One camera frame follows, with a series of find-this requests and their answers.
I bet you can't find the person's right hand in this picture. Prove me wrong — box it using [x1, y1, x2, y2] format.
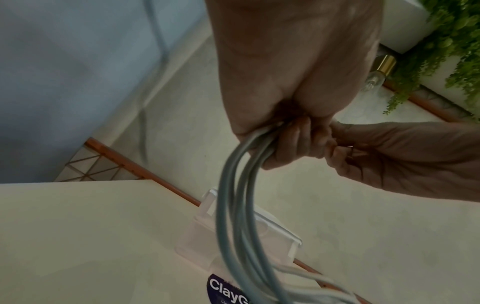
[323, 120, 480, 203]

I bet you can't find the person's left hand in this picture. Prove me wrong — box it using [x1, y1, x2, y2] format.
[205, 0, 384, 171]

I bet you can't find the tangle of white cables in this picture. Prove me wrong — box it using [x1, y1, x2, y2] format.
[215, 126, 363, 304]

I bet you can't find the clear plastic drawer box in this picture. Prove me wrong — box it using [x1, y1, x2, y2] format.
[175, 187, 303, 270]

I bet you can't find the white planter box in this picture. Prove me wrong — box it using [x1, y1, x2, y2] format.
[380, 0, 440, 55]

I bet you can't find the glass bottle with gold cap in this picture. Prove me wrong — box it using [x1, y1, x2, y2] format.
[360, 55, 398, 93]

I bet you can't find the green hanging plant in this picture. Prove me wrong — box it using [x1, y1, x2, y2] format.
[382, 0, 480, 123]

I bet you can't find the orange metal mesh fence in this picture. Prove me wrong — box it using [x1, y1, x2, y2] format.
[53, 78, 464, 297]

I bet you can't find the round dark blue sticker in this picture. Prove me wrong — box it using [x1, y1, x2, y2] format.
[205, 272, 253, 304]

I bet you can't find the blue grey partition panel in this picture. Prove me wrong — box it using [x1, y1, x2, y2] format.
[0, 0, 211, 184]

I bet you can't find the cream table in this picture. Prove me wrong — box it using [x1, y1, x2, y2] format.
[0, 179, 339, 304]

